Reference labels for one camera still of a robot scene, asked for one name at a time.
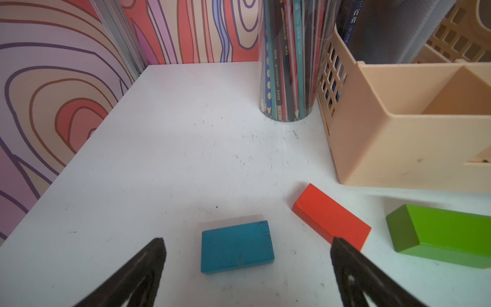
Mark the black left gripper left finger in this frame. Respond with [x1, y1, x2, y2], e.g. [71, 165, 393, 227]
[77, 237, 167, 306]

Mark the red wooden block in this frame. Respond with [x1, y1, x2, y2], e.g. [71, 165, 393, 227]
[292, 184, 372, 251]

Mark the teal block near left wall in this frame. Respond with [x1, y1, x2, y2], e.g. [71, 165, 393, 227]
[200, 220, 275, 275]

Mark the beige desk organizer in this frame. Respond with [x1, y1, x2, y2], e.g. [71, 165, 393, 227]
[317, 1, 490, 193]

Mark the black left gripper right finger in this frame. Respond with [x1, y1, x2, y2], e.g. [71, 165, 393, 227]
[331, 237, 425, 306]

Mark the dark green block near organizer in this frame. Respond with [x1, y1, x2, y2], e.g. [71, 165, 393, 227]
[386, 205, 490, 269]

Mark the clear cup of pencils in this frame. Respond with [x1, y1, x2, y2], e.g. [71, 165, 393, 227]
[260, 1, 341, 122]

